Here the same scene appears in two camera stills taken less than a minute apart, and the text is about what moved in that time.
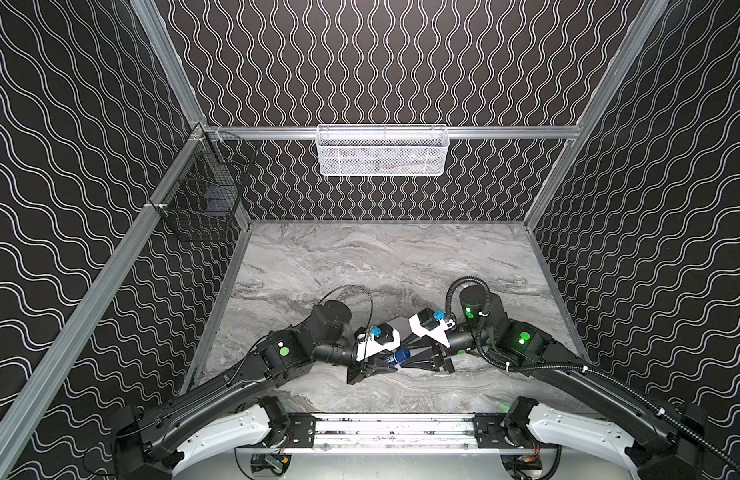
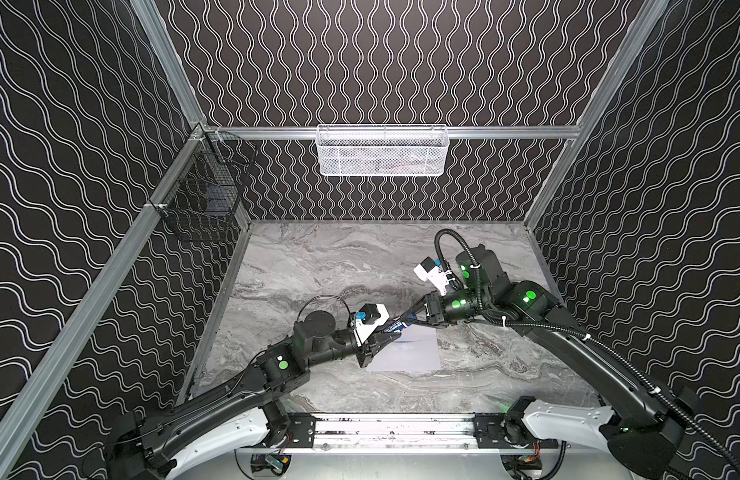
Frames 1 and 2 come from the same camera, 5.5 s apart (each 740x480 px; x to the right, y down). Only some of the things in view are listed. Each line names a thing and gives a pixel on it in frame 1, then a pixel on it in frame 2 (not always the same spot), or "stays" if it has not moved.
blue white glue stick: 400,355 -> 394,327
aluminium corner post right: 641,35 stays
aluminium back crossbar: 452,131 stays
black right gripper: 441,356 -> 430,307
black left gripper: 358,366 -> 365,346
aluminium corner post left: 159,37 stays
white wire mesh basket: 382,150 stays
